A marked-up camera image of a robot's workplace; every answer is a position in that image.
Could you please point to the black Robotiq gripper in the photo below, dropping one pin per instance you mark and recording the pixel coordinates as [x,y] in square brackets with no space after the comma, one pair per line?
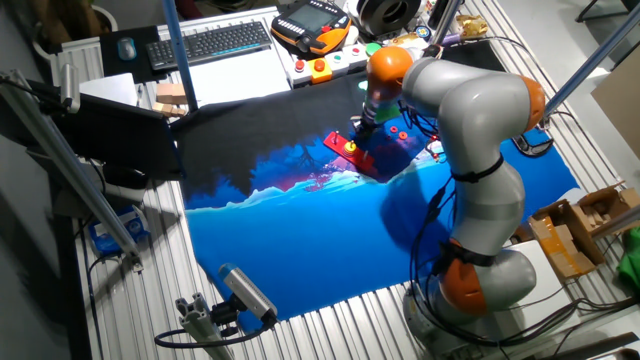
[369,125]

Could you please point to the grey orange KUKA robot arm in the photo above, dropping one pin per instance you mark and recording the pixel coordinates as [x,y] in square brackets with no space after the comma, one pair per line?
[480,115]

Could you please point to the red Hanoi base with pegs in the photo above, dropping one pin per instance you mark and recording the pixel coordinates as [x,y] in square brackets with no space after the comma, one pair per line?
[337,144]

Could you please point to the large wooden block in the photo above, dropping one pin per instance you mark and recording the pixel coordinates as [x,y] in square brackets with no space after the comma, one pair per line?
[171,93]

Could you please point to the small wooden block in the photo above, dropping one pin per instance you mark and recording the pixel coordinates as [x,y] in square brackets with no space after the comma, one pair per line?
[167,110]

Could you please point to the green button white box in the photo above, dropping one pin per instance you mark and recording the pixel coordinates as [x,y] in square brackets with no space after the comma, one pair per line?
[337,62]

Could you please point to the orange button yellow box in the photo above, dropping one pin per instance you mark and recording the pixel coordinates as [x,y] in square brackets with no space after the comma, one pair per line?
[320,70]

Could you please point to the red button white box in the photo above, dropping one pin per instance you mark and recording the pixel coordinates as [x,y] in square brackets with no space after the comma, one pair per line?
[356,55]
[300,72]

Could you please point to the green button yellow box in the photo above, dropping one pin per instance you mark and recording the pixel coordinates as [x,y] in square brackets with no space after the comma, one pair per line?
[373,48]

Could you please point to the yellow snack packet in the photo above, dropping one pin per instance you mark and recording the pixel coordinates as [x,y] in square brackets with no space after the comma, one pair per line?
[406,40]

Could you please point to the blue round tin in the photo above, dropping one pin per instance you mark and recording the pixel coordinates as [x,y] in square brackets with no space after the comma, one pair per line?
[423,32]

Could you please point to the black filament spool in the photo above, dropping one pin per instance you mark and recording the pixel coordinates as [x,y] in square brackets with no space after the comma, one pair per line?
[385,15]

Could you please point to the blue landscape print cloth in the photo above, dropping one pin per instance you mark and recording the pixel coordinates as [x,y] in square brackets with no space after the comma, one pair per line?
[310,240]

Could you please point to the orange black teach pendant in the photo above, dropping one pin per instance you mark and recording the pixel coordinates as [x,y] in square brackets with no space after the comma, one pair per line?
[310,20]

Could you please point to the black mat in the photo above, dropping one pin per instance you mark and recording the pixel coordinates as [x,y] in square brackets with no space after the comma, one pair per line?
[475,55]

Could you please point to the white sheet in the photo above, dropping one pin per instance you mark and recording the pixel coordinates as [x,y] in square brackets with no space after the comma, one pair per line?
[240,80]

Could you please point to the gold snack packet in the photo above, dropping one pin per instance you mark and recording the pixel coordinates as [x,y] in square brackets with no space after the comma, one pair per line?
[471,26]

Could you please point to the black keyboard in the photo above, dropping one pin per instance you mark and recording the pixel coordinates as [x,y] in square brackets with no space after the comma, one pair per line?
[210,45]

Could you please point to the open cardboard box with tape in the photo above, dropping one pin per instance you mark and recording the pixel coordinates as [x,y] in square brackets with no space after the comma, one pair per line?
[565,245]

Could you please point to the black laptop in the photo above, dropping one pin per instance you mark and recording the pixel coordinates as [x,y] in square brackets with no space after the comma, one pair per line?
[120,135]

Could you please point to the cardboard box with wood pieces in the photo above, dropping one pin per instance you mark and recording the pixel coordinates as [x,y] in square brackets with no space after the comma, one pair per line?
[605,205]

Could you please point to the grey computer mouse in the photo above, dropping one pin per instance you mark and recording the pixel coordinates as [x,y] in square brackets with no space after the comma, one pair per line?
[126,48]

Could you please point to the brown cardboard sheet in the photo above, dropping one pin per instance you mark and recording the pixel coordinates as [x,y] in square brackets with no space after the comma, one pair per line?
[620,110]

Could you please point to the black mouse pad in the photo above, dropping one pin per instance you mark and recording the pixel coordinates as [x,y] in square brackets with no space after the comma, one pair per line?
[112,67]

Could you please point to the blue wipes packet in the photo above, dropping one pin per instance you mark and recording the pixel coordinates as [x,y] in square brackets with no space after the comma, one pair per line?
[117,230]

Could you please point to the green fabric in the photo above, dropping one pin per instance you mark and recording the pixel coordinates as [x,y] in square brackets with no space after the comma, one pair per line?
[631,265]

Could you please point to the grey aluminium beam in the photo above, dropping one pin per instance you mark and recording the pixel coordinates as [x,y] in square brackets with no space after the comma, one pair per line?
[65,160]

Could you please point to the green printed wrist mount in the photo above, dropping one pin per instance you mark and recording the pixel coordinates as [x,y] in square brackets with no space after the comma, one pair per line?
[387,114]

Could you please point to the thin metal post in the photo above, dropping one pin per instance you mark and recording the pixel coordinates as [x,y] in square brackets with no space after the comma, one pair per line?
[442,25]

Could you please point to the silver camera with blue end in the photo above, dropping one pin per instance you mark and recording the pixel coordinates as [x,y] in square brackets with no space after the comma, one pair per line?
[247,292]

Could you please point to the blue aluminium post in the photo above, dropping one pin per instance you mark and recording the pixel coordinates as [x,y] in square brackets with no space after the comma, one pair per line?
[180,55]

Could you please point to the slanted aluminium post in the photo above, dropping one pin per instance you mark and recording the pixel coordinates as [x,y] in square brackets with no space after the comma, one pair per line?
[595,57]

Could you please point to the aluminium extrusion camera mount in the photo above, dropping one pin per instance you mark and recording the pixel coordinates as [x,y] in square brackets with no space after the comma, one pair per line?
[200,325]

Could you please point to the plain silver camera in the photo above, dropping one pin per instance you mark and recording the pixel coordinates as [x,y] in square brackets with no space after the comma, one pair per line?
[70,87]

